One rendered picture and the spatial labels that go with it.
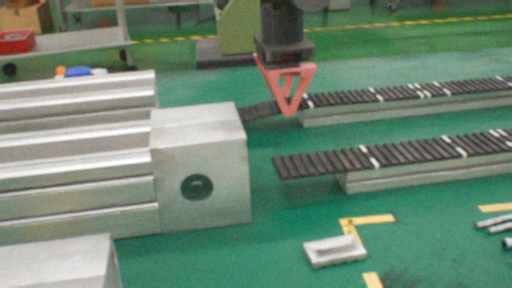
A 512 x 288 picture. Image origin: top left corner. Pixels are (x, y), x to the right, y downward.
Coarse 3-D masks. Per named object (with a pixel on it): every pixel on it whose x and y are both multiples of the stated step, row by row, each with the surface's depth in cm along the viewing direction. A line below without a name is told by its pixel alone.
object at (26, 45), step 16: (0, 32) 348; (16, 32) 354; (32, 32) 353; (80, 32) 382; (96, 32) 380; (112, 32) 377; (0, 48) 328; (16, 48) 330; (32, 48) 344; (48, 48) 342; (64, 48) 340; (80, 48) 340; (96, 48) 343; (128, 48) 350; (128, 64) 355; (0, 80) 334
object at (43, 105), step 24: (144, 72) 72; (0, 96) 69; (24, 96) 69; (48, 96) 65; (72, 96) 64; (96, 96) 64; (120, 96) 64; (144, 96) 65; (0, 120) 64; (24, 120) 64; (48, 120) 64; (72, 120) 64; (96, 120) 65; (120, 120) 65
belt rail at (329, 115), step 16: (448, 96) 75; (464, 96) 76; (480, 96) 76; (496, 96) 77; (304, 112) 72; (320, 112) 73; (336, 112) 73; (352, 112) 74; (368, 112) 75; (384, 112) 74; (400, 112) 75; (416, 112) 75; (432, 112) 76
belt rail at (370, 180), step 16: (448, 160) 57; (464, 160) 57; (480, 160) 57; (496, 160) 58; (336, 176) 60; (352, 176) 55; (368, 176) 56; (384, 176) 57; (400, 176) 57; (416, 176) 57; (432, 176) 57; (448, 176) 58; (464, 176) 58; (480, 176) 58; (352, 192) 56
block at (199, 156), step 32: (160, 128) 51; (192, 128) 51; (224, 128) 50; (160, 160) 48; (192, 160) 48; (224, 160) 49; (160, 192) 49; (192, 192) 50; (224, 192) 50; (192, 224) 51; (224, 224) 52
